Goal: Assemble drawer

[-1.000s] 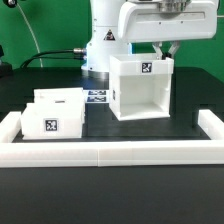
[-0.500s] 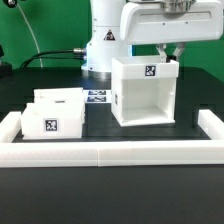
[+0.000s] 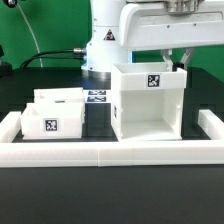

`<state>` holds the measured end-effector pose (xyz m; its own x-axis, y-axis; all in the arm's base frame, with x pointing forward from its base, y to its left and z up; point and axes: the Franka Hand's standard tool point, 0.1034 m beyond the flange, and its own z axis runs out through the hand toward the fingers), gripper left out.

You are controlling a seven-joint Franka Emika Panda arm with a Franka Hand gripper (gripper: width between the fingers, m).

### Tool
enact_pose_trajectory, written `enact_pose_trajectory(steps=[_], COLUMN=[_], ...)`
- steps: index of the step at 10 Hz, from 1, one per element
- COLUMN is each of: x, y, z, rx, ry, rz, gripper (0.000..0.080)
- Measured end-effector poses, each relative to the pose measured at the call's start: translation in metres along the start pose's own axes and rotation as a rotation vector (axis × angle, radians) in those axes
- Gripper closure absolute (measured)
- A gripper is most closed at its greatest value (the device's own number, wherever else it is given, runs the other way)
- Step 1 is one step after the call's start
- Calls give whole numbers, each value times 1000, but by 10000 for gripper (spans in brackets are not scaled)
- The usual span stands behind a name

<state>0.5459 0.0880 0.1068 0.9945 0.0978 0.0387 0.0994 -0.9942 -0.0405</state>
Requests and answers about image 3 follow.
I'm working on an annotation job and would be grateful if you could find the white marker tag sheet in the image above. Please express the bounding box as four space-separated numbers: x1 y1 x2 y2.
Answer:
83 90 111 103

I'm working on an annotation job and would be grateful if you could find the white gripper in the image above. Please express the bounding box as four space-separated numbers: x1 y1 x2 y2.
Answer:
119 0 224 72

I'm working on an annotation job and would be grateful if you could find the white front drawer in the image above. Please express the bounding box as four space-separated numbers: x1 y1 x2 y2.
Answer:
21 103 84 140

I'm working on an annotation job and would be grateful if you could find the black device at left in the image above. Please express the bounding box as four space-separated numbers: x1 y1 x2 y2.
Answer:
0 45 13 77

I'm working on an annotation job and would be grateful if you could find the black cable bundle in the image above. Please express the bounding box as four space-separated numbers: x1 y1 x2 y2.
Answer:
19 47 88 70

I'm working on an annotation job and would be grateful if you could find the thin white cable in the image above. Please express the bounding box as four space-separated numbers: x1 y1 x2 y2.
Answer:
15 2 44 69

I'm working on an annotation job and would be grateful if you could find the white U-shaped frame wall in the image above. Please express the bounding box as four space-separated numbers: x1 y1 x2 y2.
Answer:
0 110 224 168

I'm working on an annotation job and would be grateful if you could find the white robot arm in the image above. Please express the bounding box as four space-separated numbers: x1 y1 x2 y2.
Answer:
82 0 224 79

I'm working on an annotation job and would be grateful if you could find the white drawer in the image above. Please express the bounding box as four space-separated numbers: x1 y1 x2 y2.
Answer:
21 103 84 140
34 87 84 103

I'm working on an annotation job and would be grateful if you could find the white drawer cabinet box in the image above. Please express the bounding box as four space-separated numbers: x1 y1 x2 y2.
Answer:
111 62 187 141

